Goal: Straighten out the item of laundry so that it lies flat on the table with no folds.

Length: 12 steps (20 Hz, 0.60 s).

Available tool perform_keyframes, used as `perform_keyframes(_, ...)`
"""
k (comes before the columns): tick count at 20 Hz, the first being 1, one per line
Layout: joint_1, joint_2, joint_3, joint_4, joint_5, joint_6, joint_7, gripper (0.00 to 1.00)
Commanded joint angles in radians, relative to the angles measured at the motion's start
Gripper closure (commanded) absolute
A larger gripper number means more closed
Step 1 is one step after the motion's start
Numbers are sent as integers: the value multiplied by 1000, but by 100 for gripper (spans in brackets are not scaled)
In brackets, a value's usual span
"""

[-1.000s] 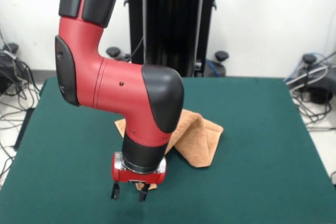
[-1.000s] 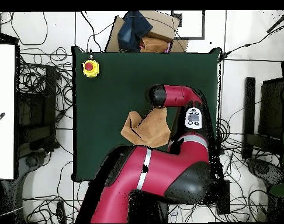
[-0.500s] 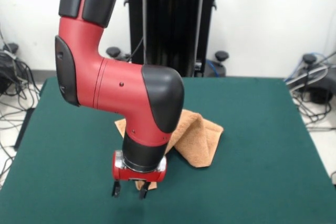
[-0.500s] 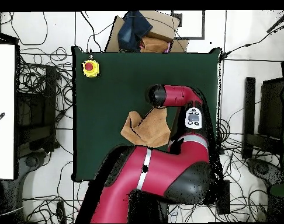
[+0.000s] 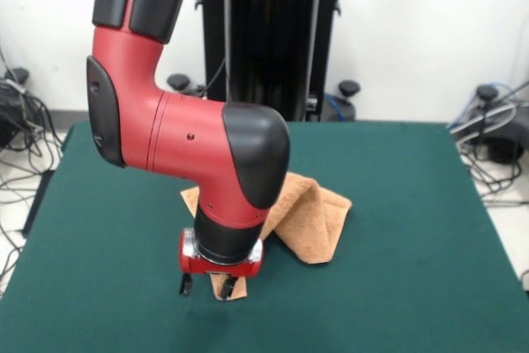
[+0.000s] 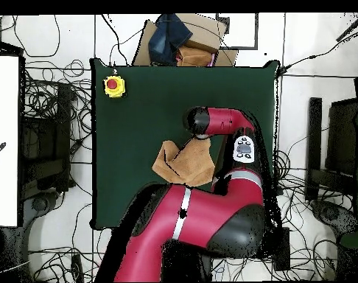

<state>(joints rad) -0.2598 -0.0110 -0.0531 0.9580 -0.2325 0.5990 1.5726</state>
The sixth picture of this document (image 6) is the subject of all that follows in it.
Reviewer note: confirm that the white board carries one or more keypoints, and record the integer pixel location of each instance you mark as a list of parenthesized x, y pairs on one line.
[(3, 118)]

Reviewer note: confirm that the orange cloth in box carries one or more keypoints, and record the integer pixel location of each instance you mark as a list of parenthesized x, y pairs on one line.
[(193, 57)]

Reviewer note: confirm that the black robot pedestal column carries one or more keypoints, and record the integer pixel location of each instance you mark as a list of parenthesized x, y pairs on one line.
[(182, 262)]

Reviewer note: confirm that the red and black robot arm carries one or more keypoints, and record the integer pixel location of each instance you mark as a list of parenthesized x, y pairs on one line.
[(202, 215)]

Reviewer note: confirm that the black pedestal leg with knob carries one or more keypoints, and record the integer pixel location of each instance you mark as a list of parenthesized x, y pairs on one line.
[(329, 213), (39, 203)]

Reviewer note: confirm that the long black flat board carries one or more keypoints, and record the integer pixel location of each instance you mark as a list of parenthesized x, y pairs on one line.
[(314, 132)]

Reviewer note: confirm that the small black floor box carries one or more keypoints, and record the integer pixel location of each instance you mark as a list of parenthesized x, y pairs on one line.
[(76, 265)]

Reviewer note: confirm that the brown cardboard box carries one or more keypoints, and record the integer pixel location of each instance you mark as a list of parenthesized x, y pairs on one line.
[(202, 32)]

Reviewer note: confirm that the yellow emergency stop button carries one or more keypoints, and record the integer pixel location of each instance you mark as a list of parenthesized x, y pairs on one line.
[(111, 84)]

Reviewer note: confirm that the blue denim jeans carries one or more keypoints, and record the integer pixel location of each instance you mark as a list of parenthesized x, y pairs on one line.
[(167, 38)]

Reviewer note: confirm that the black metal stand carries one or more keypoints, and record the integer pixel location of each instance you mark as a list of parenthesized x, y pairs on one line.
[(43, 177), (341, 132)]

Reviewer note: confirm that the orange terry towel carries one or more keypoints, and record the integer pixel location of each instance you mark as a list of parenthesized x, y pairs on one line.
[(193, 165)]

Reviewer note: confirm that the black square frame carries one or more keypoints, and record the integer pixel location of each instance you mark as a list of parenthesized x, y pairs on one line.
[(243, 47)]

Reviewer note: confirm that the dark green table cloth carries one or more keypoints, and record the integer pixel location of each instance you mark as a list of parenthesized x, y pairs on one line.
[(132, 118)]

